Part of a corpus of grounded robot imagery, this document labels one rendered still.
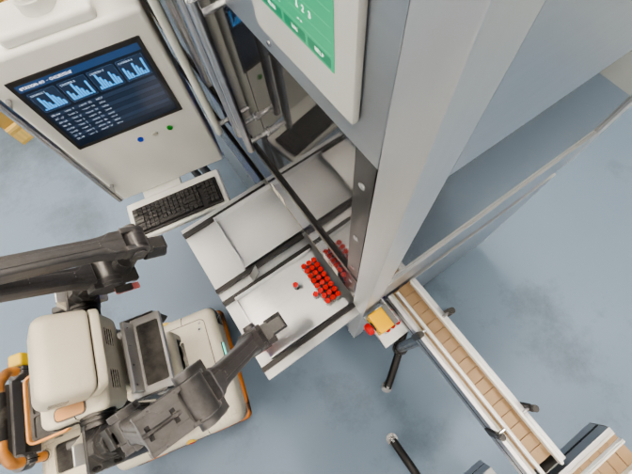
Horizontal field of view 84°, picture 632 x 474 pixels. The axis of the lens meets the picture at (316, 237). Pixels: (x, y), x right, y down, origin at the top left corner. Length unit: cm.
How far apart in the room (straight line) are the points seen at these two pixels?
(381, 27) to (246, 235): 120
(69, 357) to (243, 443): 142
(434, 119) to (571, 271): 241
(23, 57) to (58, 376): 85
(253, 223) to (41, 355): 81
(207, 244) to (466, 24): 133
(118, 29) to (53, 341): 86
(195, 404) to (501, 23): 66
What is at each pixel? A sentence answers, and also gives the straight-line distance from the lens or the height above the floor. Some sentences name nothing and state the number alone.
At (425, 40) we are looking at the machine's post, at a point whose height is 200.
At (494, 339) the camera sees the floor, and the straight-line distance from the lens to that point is 238.
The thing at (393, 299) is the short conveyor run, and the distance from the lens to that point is 129.
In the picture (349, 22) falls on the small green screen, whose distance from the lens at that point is 34.
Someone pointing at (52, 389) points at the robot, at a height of 138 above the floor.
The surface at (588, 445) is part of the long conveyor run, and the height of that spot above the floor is 93.
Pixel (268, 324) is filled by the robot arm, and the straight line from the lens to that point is 110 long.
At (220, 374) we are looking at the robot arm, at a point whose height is 146.
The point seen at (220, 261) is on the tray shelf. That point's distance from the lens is 145.
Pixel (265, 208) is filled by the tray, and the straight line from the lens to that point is 148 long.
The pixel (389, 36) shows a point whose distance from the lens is 33.
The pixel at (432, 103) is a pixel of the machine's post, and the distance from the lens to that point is 32.
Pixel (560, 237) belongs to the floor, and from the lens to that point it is 274.
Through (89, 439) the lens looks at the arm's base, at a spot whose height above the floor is 122.
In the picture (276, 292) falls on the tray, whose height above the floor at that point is 88.
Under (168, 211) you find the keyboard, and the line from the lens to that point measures 169.
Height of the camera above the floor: 219
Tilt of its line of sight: 69 degrees down
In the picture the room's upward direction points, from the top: 10 degrees counter-clockwise
